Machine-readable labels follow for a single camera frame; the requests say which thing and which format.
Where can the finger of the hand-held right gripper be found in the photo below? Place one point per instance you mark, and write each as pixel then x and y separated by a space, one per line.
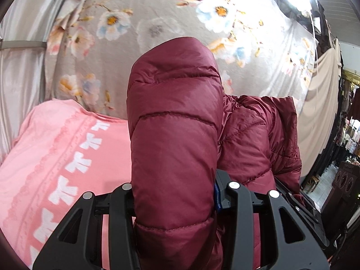
pixel 292 198

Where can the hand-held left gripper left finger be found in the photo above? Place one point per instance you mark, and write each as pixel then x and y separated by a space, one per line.
pixel 121 202

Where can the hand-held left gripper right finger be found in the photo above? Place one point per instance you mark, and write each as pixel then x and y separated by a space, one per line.
pixel 217 201

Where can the maroon quilted puffer jacket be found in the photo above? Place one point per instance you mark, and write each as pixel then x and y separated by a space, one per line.
pixel 174 135

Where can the wooden stool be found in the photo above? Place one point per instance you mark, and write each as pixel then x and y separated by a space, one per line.
pixel 313 182

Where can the wooden speaker cabinet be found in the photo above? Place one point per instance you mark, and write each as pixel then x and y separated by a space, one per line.
pixel 347 178

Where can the pink blanket with white bows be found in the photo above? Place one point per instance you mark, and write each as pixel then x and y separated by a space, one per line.
pixel 56 152

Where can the beige hanging cloth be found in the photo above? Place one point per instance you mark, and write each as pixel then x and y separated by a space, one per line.
pixel 320 95

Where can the silver satin cloth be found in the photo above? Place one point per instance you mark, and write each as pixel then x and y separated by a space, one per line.
pixel 22 76

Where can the grey floral bedsheet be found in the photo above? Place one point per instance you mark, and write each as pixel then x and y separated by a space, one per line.
pixel 157 14

